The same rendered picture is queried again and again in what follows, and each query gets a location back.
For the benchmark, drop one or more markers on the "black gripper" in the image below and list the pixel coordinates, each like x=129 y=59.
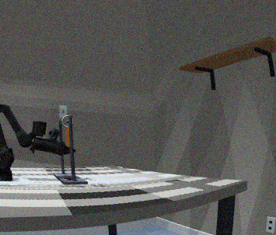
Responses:
x=56 y=147

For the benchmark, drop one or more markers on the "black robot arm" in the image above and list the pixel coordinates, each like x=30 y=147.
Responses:
x=24 y=139

